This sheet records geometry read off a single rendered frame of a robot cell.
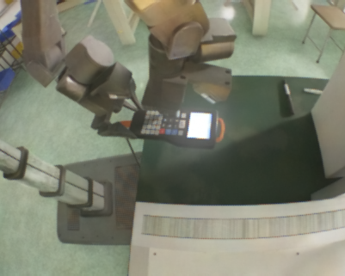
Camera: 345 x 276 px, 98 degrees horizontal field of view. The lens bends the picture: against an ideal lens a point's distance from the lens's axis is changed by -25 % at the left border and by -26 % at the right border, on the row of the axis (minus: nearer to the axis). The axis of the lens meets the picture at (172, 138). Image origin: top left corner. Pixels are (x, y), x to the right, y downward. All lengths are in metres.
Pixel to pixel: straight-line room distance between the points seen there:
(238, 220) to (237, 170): 0.17
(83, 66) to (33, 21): 0.12
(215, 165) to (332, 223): 0.33
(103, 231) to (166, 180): 0.68
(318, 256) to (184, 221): 0.29
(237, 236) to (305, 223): 0.15
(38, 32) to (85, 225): 1.04
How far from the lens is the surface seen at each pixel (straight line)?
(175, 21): 0.21
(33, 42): 0.37
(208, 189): 0.52
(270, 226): 0.42
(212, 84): 0.31
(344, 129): 0.53
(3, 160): 0.69
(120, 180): 1.14
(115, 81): 0.33
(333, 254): 0.49
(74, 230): 1.25
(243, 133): 0.58
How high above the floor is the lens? 1.26
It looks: 61 degrees down
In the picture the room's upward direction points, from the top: 23 degrees counter-clockwise
